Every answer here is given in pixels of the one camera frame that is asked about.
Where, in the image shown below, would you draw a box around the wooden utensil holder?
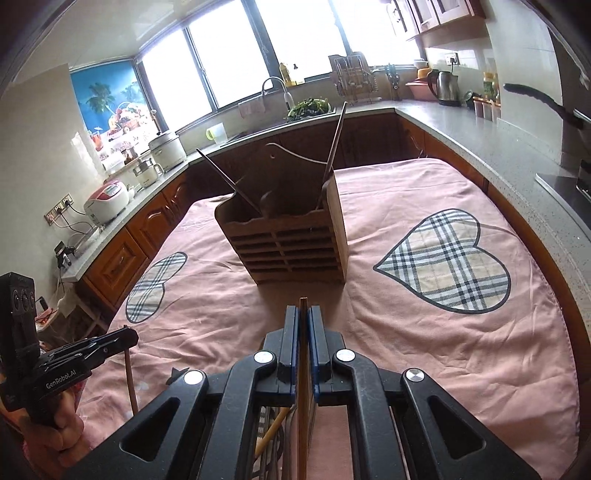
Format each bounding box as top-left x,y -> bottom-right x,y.
215,142 -> 349,284

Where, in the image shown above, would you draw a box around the pink dish cloth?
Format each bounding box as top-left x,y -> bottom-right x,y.
238,99 -> 268,119

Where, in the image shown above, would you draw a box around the pink tablecloth with plaid hearts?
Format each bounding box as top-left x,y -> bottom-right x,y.
74,157 -> 580,480

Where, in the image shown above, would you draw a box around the black wok with handle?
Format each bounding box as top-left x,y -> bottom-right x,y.
503,82 -> 586,131

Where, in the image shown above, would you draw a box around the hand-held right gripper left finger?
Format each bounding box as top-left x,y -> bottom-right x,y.
65,305 -> 301,480

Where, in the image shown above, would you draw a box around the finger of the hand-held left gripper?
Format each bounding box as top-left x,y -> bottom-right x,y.
62,328 -> 139,354
85,342 -> 139,366

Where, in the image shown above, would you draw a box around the row of seasoning jars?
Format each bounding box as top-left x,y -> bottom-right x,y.
473,94 -> 502,123

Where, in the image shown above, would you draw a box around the wooden base cabinets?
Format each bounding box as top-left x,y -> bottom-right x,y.
74,108 -> 591,370

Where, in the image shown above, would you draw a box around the chrome kitchen faucet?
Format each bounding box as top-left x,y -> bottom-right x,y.
262,77 -> 294,110

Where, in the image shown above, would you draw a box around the wall socket strip with plugs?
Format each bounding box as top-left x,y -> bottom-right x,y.
44,192 -> 75,226

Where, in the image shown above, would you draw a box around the person's left hand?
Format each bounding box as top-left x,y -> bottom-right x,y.
18,391 -> 87,468

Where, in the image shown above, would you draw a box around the gas stove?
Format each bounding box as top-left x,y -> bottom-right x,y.
534,159 -> 591,219

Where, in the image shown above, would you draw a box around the pale bamboo chopstick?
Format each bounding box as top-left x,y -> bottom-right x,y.
254,407 -> 291,459

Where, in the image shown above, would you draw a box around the small white electric pot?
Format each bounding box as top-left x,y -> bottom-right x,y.
131,157 -> 165,188

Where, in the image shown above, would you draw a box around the green leafy vegetables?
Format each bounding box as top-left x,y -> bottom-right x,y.
287,96 -> 331,122

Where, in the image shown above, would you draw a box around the knife block with knives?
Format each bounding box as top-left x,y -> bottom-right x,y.
384,63 -> 402,100

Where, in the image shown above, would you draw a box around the stainless steel electric kettle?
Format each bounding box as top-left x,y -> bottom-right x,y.
427,69 -> 461,107

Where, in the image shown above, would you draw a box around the pink plastic basin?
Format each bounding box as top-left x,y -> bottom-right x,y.
406,79 -> 439,102

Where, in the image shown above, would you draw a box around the brown wooden chopstick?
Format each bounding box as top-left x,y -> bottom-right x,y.
196,148 -> 262,215
122,325 -> 139,416
298,296 -> 309,480
316,102 -> 348,206

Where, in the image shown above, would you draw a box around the grey speckled countertop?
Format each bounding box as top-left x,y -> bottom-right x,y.
60,99 -> 591,296

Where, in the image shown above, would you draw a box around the kitchen window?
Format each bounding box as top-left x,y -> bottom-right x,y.
136,0 -> 416,133

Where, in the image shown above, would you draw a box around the metal dish rack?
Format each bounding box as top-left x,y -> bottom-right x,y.
328,51 -> 382,106

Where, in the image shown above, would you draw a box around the small black device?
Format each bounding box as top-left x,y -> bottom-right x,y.
54,240 -> 77,269

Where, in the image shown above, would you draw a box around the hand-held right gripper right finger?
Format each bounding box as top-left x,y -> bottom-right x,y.
309,305 -> 543,480

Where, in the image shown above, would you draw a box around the tropical fruit wall poster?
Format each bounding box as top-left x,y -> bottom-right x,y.
69,60 -> 163,155

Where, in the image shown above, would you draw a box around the white slow cooker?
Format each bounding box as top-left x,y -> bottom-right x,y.
148,130 -> 188,170

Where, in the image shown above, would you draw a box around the wooden wall cabinets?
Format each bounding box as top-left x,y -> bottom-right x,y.
389,0 -> 488,40

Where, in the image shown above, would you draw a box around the red and white rice cooker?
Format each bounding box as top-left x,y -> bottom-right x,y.
84,181 -> 131,225

